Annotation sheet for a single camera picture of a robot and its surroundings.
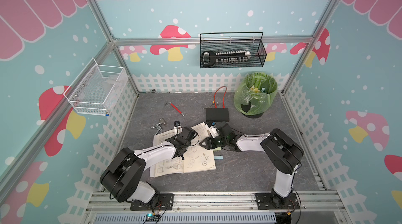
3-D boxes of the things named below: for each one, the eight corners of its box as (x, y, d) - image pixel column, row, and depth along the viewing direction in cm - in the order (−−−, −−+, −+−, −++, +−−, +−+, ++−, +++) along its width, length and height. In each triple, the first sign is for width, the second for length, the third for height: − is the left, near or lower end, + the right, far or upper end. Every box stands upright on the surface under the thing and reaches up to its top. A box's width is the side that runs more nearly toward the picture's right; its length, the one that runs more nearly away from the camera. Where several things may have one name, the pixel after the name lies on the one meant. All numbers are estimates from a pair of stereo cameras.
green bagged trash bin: (236, 123, 105) (243, 98, 86) (232, 98, 119) (237, 72, 100) (268, 123, 105) (283, 98, 86) (261, 98, 119) (272, 72, 100)
